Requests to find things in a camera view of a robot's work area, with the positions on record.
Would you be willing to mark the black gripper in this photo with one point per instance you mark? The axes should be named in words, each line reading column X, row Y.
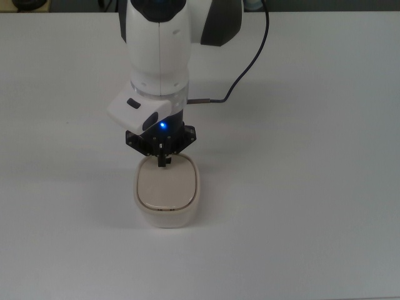
column 184, row 137

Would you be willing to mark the beige trash bin lid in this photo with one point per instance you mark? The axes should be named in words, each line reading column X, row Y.
column 167, row 187

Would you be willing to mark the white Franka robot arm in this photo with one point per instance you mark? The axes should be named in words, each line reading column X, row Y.
column 159, row 56

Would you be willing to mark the small white trash bin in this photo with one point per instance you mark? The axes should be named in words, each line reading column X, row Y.
column 168, row 218

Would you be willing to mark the pale blue object behind table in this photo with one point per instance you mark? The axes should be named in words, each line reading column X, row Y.
column 253, row 3

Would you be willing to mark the dark equipment behind table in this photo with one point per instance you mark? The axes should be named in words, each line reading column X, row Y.
column 31, row 3

